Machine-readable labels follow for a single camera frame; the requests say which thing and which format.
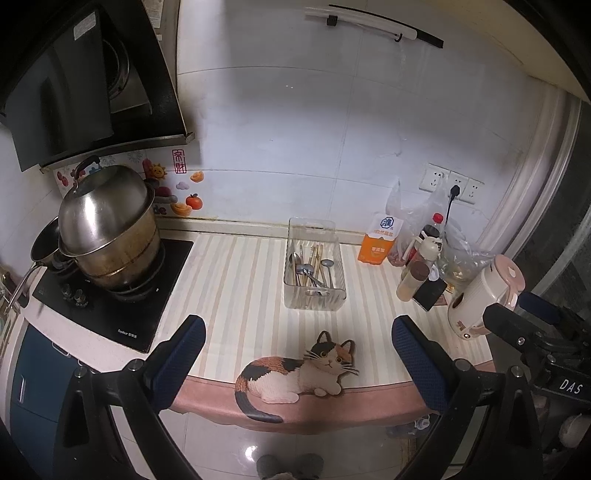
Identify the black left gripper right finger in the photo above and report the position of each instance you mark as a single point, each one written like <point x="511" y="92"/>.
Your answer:
<point x="508" y="444"/>

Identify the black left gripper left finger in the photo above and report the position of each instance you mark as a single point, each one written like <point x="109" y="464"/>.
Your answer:
<point x="88" y="444"/>

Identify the medium steel spoon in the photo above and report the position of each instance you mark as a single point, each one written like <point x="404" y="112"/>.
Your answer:
<point x="328" y="264"/>

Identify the large steel spoon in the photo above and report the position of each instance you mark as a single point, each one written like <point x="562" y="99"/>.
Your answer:
<point x="295" y="263"/>
<point x="308" y="271"/>

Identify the cream-band wooden chopstick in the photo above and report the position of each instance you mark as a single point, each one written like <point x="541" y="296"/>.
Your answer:
<point x="302" y="279"/>

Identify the blue-marble-band wooden chopstick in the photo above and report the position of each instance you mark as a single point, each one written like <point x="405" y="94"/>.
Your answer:
<point x="318" y="258"/>

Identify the marble-band wooden chopstick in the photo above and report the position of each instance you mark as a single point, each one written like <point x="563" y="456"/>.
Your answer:
<point x="313" y="257"/>

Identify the white pink electric kettle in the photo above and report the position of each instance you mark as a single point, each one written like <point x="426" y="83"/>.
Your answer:
<point x="500" y="282"/>

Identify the blue cabinet front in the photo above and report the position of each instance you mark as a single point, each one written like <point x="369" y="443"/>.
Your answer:
<point x="40" y="381"/>

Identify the black induction cooktop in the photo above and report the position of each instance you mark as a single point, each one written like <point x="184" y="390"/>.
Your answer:
<point x="129" y="315"/>

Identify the clear plastic bag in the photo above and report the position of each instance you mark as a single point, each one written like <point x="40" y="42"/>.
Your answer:
<point x="459" y="261"/>

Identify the black phone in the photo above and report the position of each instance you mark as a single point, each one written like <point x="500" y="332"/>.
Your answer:
<point x="430" y="293"/>

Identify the brown spice jar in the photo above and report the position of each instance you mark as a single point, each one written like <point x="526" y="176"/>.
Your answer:
<point x="415" y="277"/>

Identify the striped cat table mat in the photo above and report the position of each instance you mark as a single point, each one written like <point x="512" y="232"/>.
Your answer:
<point x="235" y="283"/>

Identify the red-cap sauce bottle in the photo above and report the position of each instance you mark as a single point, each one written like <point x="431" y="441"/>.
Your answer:
<point x="432" y="232"/>

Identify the small steel saucepan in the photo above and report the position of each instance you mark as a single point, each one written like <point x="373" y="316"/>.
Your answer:
<point x="42" y="252"/>

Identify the orange and white salt box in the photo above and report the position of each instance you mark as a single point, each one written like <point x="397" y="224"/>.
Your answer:
<point x="379" y="239"/>

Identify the large steel stock pot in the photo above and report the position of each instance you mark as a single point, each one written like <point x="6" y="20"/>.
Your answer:
<point x="107" y="224"/>

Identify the clear plastic utensil bin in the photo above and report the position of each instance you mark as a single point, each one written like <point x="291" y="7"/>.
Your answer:
<point x="301" y="234"/>

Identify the black range hood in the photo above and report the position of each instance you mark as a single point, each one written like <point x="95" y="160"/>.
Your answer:
<point x="89" y="77"/>

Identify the white wall socket strip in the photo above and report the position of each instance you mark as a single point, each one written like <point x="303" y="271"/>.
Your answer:
<point x="470" y="190"/>

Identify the fruit wall stickers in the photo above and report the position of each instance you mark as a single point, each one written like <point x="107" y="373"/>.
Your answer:
<point x="174" y="173"/>

